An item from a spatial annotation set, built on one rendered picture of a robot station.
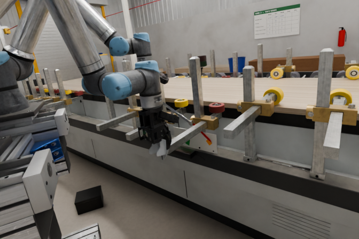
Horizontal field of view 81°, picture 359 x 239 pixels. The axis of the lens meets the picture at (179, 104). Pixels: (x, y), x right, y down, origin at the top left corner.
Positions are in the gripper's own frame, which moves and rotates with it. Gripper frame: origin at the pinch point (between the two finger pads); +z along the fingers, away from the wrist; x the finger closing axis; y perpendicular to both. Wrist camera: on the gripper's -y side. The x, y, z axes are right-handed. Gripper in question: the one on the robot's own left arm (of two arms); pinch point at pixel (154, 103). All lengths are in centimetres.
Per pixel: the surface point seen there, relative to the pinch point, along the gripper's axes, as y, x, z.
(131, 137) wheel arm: 4.7, 19.6, 10.3
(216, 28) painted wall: 74, -786, -84
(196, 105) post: -22.5, 1.6, 1.1
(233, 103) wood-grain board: -38.9, -12.2, 4.4
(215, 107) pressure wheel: -30.7, -4.5, 3.9
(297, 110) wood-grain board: -66, -2, 5
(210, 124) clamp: -29.5, 4.9, 9.3
